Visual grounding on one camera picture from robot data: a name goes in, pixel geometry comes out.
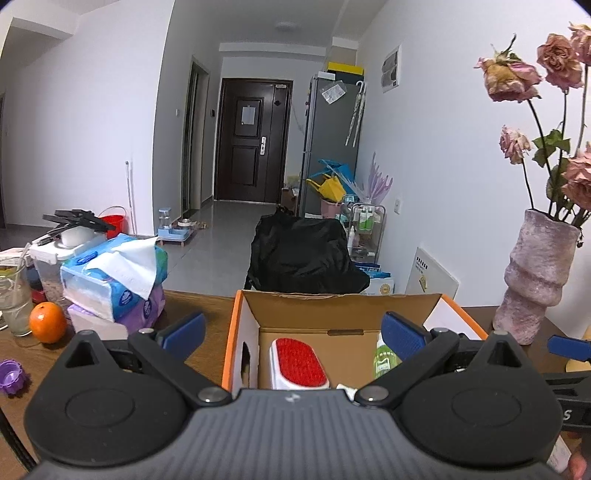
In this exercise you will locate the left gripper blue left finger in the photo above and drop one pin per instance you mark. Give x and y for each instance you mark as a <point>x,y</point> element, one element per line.
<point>162,351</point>

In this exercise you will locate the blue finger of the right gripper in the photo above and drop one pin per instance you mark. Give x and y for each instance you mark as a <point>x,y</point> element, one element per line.
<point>570,348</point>

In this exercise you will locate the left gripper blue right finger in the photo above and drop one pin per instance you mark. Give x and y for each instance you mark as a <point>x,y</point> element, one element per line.
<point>413,342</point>

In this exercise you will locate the green small bottle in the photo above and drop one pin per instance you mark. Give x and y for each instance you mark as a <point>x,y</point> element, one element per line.
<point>385,358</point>

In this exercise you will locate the white red lint brush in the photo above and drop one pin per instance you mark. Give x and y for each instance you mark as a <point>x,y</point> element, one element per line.
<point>295,366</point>

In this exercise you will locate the purple bottle cap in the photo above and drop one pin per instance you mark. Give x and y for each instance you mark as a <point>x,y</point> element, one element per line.
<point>13,377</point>

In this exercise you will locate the purple tissue pack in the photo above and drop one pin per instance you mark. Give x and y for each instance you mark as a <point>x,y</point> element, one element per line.
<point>143,315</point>

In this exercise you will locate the orange cardboard box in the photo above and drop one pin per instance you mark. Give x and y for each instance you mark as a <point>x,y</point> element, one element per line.
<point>342,329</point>

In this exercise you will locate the white flat board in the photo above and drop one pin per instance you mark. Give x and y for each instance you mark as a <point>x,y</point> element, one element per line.
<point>428,276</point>

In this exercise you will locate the blue tissue pack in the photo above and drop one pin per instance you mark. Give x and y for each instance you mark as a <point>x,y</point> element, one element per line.
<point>109,279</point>

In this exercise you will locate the pink textured vase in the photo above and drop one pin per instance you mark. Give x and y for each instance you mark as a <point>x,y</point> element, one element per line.
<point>538,269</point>

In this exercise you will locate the metal trolley rack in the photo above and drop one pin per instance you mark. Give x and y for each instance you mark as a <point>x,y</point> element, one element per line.
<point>365,232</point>

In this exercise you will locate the orange fruit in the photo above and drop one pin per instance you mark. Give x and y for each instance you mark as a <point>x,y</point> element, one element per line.
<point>47,322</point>

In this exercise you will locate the black bag on chair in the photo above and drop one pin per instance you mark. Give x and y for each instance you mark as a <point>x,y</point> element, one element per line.
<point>295,255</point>

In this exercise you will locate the red bucket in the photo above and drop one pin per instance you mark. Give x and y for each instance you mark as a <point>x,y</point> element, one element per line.
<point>116,216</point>

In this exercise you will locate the black stand with white bowl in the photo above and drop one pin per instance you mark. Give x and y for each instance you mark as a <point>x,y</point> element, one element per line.
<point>73,227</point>

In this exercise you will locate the clear food container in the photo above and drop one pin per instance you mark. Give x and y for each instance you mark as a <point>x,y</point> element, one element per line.
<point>48,255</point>

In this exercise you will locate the yellow bag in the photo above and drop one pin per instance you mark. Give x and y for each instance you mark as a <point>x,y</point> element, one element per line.
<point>331,189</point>

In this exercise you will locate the clear drinking glass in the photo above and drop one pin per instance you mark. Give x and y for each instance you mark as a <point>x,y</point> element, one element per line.
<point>15,297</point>

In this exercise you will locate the dark brown entrance door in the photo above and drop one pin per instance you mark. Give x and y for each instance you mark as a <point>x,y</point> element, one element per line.
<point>251,149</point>

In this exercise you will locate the grey refrigerator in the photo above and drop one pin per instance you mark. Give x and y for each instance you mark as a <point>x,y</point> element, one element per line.
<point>326,130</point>

